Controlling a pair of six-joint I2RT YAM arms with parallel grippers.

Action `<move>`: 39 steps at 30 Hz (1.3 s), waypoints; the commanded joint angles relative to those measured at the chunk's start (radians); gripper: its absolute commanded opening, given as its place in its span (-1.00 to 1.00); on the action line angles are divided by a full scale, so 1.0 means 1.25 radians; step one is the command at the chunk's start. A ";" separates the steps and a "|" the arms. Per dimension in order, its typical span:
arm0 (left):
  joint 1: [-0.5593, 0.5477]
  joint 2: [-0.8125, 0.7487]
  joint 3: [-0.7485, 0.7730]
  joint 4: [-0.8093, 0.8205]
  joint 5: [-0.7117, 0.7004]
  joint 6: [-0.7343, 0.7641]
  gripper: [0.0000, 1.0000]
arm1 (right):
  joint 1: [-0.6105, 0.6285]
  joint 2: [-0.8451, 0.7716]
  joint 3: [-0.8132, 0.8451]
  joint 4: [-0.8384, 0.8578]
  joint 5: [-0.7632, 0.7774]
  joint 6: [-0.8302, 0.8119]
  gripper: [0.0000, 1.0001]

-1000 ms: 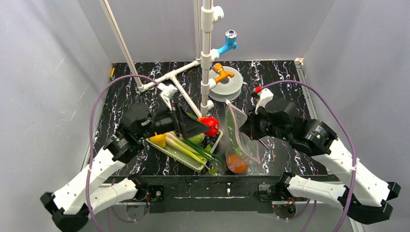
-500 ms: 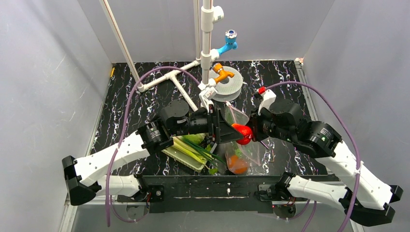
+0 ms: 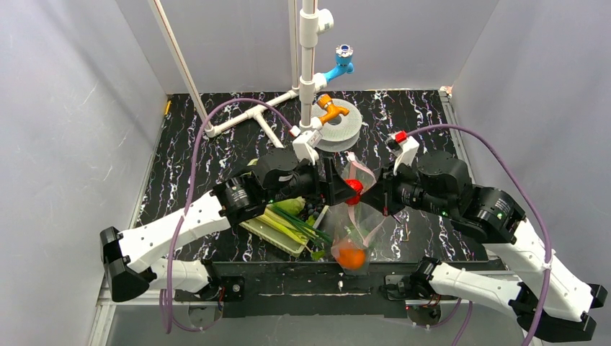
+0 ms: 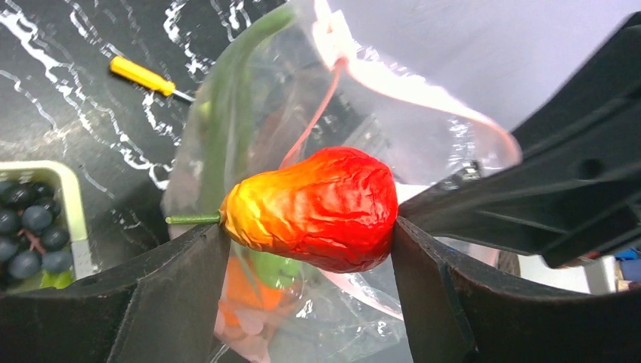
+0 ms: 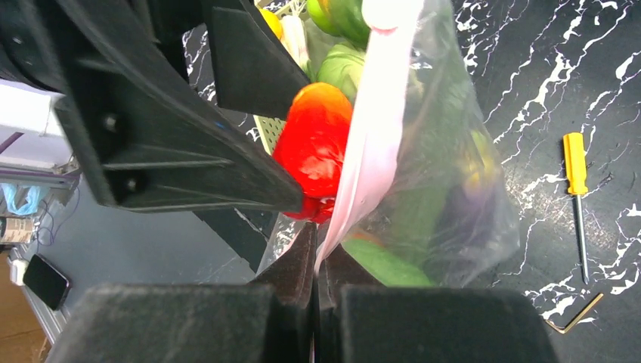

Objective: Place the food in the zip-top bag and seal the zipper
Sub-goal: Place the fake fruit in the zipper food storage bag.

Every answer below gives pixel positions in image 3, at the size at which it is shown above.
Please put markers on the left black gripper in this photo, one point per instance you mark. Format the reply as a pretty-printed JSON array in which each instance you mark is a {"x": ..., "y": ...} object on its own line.
[{"x": 328, "y": 181}]

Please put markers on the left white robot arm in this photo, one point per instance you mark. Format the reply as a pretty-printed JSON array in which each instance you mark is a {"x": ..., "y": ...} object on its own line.
[{"x": 140, "y": 259}]

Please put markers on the pale green plastic basket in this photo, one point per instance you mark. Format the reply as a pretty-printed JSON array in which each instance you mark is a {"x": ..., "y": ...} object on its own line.
[{"x": 280, "y": 240}]

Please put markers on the blue toy faucet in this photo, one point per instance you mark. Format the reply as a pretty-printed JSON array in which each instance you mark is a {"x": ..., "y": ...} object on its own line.
[{"x": 343, "y": 59}]

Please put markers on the green toy scallions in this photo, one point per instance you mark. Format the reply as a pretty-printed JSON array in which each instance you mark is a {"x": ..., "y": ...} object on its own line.
[{"x": 315, "y": 241}]

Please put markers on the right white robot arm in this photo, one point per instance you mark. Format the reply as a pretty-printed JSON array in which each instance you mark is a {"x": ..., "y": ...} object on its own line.
[{"x": 546, "y": 298}]

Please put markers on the clear zip top bag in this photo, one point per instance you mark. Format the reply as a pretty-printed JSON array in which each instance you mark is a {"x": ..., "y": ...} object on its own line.
[{"x": 355, "y": 226}]

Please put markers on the white pvc pipe frame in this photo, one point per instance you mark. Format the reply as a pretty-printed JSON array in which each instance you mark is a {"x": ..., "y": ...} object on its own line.
[{"x": 305, "y": 26}]

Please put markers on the dark toy grapes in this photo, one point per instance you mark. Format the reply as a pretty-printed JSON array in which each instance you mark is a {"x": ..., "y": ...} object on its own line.
[{"x": 313, "y": 209}]

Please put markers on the grey filament spool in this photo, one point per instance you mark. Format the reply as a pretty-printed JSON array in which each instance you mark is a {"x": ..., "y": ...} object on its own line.
[{"x": 341, "y": 133}]

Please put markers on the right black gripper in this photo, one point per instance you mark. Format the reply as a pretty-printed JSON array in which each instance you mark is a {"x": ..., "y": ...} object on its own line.
[{"x": 385, "y": 192}]

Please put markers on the orange toy faucet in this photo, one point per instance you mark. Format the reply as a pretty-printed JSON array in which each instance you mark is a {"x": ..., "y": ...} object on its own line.
[{"x": 326, "y": 103}]

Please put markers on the orange toy fruit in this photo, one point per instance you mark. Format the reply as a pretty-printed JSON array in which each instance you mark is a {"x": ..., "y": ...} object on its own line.
[{"x": 351, "y": 258}]

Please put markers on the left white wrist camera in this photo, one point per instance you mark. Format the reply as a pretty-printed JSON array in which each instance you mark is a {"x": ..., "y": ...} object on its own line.
[{"x": 304, "y": 144}]

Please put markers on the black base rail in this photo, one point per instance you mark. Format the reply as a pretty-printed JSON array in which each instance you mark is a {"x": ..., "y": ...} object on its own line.
[{"x": 306, "y": 289}]

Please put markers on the green toy cabbage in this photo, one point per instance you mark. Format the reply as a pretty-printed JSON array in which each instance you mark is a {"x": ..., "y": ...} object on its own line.
[{"x": 291, "y": 206}]

